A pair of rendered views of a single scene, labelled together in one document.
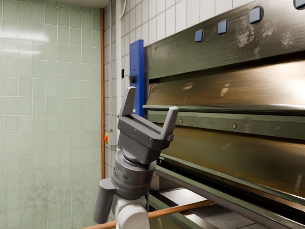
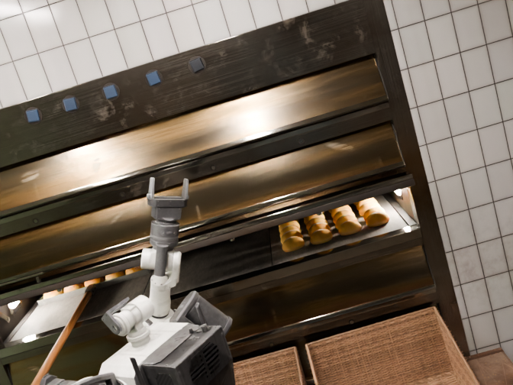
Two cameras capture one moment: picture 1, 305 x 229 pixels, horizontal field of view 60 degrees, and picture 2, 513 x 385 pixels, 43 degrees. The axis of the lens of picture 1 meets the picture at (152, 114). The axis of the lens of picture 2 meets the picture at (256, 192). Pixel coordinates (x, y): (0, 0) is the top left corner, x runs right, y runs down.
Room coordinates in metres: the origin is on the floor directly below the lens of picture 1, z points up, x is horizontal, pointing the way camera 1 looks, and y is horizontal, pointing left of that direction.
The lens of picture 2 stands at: (-0.71, 1.54, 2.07)
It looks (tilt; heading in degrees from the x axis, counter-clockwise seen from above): 13 degrees down; 301
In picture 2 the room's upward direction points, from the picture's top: 17 degrees counter-clockwise
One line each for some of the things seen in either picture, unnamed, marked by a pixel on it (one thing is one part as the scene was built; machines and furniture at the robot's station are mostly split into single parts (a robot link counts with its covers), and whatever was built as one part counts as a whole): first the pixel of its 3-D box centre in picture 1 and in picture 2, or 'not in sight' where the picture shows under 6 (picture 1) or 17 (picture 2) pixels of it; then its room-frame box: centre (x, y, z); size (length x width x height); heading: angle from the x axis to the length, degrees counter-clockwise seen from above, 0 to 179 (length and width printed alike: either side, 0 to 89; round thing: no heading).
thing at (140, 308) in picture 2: not in sight; (133, 318); (0.49, 0.36, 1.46); 0.10 x 0.07 x 0.09; 84
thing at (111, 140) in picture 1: (110, 138); not in sight; (2.15, 0.34, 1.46); 0.10 x 0.07 x 0.10; 28
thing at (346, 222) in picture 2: not in sight; (327, 214); (0.54, -1.07, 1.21); 0.61 x 0.48 x 0.06; 118
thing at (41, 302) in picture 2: not in sight; (101, 273); (1.64, -0.66, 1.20); 0.55 x 0.36 x 0.03; 29
